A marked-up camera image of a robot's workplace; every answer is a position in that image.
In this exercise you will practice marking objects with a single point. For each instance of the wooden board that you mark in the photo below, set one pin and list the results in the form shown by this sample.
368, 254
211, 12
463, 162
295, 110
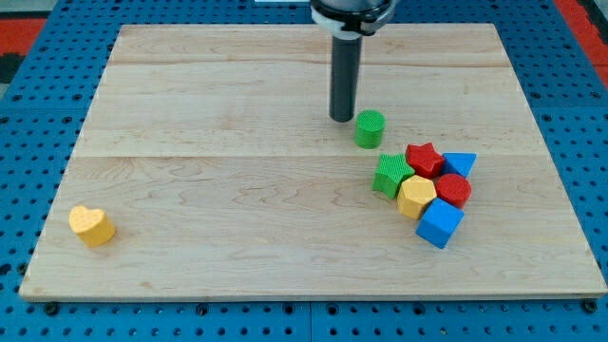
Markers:
211, 150

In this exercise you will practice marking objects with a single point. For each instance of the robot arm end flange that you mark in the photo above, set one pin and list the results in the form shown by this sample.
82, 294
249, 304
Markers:
351, 19

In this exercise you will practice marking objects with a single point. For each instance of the blue triangle block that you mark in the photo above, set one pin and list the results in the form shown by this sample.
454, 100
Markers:
460, 163

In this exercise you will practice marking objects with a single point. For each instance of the blue cube block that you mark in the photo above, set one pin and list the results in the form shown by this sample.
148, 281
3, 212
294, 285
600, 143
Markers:
439, 223

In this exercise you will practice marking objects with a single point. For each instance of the yellow hexagon block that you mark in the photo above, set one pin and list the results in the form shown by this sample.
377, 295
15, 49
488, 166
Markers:
415, 195

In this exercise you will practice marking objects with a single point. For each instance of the red cylinder block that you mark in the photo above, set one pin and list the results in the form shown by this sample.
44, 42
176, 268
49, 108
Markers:
454, 189

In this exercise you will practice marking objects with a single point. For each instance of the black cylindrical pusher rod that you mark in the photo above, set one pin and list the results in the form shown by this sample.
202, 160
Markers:
344, 78

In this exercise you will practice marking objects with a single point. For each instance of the red star block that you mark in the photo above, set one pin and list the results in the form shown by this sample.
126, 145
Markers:
425, 160

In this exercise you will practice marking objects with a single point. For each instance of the green star block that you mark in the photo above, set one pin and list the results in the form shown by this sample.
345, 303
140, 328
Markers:
390, 172

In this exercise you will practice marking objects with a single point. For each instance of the yellow heart block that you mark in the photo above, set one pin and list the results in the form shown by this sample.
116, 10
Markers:
92, 226

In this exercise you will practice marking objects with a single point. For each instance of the green cylinder block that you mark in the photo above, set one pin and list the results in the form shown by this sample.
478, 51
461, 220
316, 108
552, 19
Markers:
369, 130

